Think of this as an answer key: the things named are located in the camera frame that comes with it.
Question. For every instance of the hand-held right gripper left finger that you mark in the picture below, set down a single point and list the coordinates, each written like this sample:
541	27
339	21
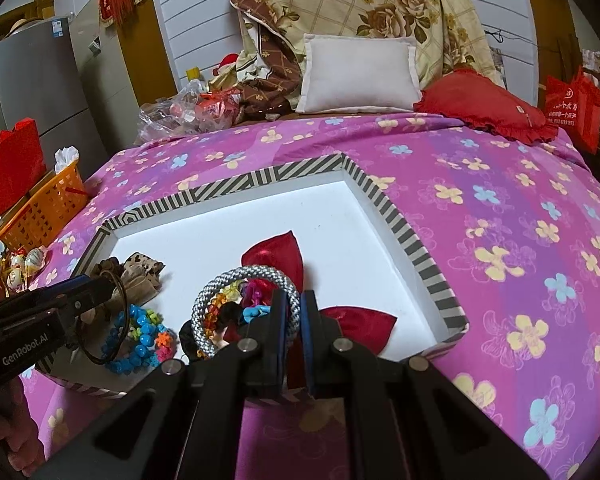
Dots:
281	345

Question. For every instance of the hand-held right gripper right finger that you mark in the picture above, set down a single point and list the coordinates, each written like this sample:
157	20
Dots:
307	355

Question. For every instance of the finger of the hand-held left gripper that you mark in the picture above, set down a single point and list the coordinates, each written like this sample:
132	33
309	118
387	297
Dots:
92	292

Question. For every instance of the black scrunchie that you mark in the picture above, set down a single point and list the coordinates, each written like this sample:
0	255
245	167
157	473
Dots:
187	337

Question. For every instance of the striped rim white tray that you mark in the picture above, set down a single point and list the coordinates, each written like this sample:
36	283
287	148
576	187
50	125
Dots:
280	210

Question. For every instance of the person's left hand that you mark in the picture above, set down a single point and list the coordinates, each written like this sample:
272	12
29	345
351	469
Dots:
15	425

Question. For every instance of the brown scrunchie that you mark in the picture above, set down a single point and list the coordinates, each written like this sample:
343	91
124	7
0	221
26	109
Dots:
107	267

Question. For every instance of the leopard print hair bow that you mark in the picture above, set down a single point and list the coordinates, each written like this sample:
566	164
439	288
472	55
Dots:
142	272

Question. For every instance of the painted egg toys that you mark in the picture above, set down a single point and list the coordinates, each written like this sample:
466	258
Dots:
25	267

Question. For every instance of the red satin hair bow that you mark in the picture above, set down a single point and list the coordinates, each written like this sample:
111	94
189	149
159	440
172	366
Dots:
275	257

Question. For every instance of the orange plastic basket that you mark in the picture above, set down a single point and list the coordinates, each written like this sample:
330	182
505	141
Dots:
40	210

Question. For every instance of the white tissue bundle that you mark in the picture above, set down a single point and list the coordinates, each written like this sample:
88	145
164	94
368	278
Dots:
67	159

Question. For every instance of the red paper bag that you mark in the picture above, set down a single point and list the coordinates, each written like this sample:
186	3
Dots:
12	165

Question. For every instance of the clear plastic bags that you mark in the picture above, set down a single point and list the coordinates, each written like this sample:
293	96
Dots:
180	112

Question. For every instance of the grey refrigerator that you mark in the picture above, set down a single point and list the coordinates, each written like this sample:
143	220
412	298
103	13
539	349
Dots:
50	70

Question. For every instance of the purple floral bedsheet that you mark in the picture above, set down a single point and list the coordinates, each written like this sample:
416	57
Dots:
505	240

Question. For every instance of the small white pillow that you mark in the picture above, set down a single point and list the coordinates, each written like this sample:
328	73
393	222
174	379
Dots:
360	72

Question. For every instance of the brown patterned quilt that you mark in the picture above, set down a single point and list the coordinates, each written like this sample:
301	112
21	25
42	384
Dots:
270	60

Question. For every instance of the red heart cushion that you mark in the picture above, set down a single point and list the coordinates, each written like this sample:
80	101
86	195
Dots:
480	102

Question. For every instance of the cream floral folded quilt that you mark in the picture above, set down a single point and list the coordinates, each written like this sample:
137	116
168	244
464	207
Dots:
370	0

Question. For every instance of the red shopping bag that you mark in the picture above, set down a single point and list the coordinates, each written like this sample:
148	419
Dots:
572	110

